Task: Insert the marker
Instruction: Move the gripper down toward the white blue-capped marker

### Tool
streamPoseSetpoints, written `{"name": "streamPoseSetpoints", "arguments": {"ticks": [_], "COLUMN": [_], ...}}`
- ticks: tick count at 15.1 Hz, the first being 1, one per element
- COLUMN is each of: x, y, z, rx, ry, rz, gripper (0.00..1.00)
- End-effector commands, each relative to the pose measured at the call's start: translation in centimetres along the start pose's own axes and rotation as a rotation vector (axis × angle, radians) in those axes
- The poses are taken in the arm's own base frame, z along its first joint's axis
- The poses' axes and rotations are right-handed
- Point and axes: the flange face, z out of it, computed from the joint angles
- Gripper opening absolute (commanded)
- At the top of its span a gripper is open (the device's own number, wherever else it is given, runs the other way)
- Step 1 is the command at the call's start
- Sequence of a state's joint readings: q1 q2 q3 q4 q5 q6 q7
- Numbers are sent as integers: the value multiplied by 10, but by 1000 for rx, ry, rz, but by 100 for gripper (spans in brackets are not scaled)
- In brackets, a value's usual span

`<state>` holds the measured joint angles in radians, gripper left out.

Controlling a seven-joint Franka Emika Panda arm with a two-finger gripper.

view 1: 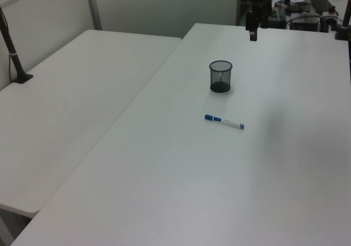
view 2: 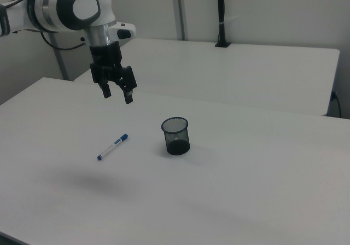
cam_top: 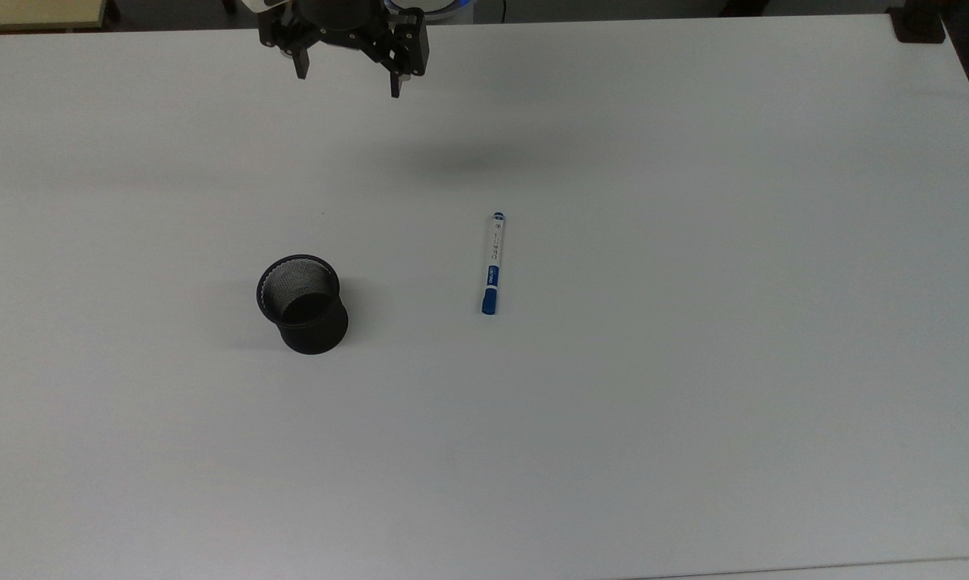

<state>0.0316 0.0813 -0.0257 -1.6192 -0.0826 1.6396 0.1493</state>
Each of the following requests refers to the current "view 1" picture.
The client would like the black clamped stand pole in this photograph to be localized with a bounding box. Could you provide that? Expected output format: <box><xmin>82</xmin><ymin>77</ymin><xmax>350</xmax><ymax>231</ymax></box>
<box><xmin>333</xmin><ymin>0</ymin><xmax>351</xmax><ymax>41</ymax></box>

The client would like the black mesh pen cup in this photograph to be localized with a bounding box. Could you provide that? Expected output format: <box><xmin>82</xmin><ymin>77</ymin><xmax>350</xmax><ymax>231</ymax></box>
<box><xmin>208</xmin><ymin>60</ymin><xmax>234</xmax><ymax>94</ymax></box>

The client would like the black cable on stand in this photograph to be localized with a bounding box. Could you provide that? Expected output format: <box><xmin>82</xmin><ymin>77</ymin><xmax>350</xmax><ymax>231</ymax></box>
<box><xmin>0</xmin><ymin>8</ymin><xmax>17</xmax><ymax>83</ymax></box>

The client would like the emergency stop button box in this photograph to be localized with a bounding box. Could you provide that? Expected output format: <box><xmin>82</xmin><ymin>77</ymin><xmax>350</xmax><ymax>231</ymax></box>
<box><xmin>322</xmin><ymin>5</ymin><xmax>339</xmax><ymax>24</ymax></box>

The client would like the black control box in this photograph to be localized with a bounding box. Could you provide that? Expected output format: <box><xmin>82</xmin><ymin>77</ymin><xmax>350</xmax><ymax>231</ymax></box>
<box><xmin>289</xmin><ymin>12</ymin><xmax>322</xmax><ymax>32</ymax></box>

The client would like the black camera stand pole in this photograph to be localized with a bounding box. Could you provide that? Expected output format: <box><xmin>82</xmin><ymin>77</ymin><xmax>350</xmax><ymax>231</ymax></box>
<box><xmin>0</xmin><ymin>5</ymin><xmax>35</xmax><ymax>85</ymax></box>

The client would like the black keyboard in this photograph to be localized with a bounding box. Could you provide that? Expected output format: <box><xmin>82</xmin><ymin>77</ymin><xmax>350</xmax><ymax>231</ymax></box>
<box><xmin>307</xmin><ymin>0</ymin><xmax>333</xmax><ymax>13</ymax></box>

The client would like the blue and white marker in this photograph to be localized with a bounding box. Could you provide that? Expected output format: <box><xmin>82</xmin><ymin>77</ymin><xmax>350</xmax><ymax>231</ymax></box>
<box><xmin>203</xmin><ymin>114</ymin><xmax>246</xmax><ymax>131</ymax></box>

